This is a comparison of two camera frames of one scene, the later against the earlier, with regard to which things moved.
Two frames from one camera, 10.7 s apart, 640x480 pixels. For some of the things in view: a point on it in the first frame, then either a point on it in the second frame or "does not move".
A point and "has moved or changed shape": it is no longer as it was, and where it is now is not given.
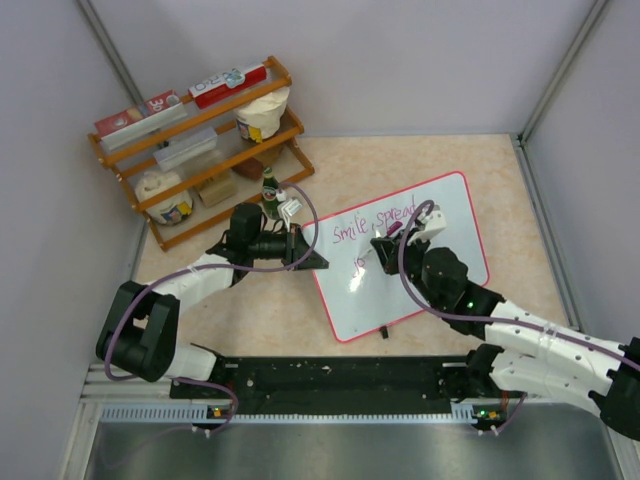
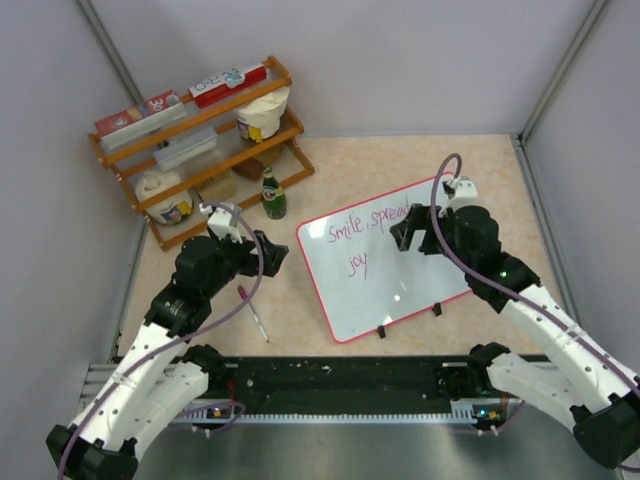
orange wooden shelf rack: [228, 148] does not move
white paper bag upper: [262, 119] does not move
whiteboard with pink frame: [358, 294] does not move
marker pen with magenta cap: [394, 227] has moved or changed shape
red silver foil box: [130, 125] does not move
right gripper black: [388, 249] -> [419, 217]
